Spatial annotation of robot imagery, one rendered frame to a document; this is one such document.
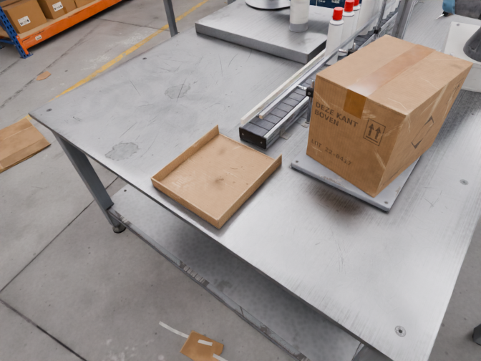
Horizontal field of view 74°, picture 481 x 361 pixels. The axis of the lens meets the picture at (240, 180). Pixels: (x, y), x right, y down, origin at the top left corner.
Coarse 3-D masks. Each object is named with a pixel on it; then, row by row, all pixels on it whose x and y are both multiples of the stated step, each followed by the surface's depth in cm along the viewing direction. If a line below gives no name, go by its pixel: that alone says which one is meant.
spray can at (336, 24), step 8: (336, 8) 114; (336, 16) 114; (336, 24) 115; (328, 32) 119; (336, 32) 117; (328, 40) 121; (336, 40) 119; (328, 48) 122; (336, 56) 124; (328, 64) 127
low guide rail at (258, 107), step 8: (320, 56) 126; (312, 64) 124; (296, 72) 118; (304, 72) 121; (288, 80) 115; (280, 88) 112; (272, 96) 109; (264, 104) 107; (248, 112) 103; (256, 112) 105; (240, 120) 102
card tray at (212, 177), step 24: (192, 144) 101; (216, 144) 106; (240, 144) 105; (168, 168) 97; (192, 168) 99; (216, 168) 98; (240, 168) 98; (264, 168) 97; (168, 192) 90; (192, 192) 92; (216, 192) 92; (240, 192) 91; (216, 216) 86
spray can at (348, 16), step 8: (352, 0) 118; (344, 8) 119; (352, 8) 118; (344, 16) 120; (352, 16) 120; (344, 24) 122; (352, 24) 123; (344, 32) 124; (344, 40) 126; (344, 48) 128; (344, 56) 131
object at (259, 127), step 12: (396, 12) 158; (288, 96) 114; (300, 96) 114; (264, 108) 110; (276, 108) 110; (288, 108) 109; (252, 120) 106; (264, 120) 105; (276, 120) 105; (252, 132) 102; (264, 132) 101
